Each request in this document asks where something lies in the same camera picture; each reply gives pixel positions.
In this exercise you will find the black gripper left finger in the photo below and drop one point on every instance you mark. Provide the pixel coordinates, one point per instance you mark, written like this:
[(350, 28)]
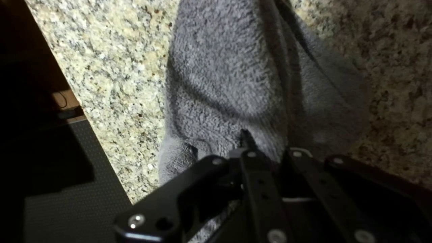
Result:
[(261, 198)]

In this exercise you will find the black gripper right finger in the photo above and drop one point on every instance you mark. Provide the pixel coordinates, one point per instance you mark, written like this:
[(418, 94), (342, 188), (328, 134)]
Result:
[(359, 203)]

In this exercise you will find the grey towel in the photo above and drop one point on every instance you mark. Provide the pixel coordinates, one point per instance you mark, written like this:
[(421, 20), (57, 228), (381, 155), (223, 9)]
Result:
[(224, 82)]

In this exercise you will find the black mesh panel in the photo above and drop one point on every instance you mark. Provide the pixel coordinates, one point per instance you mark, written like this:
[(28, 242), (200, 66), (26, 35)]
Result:
[(58, 203)]

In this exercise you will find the wooden frame piece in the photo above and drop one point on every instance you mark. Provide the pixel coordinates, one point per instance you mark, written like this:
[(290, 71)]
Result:
[(62, 99)]

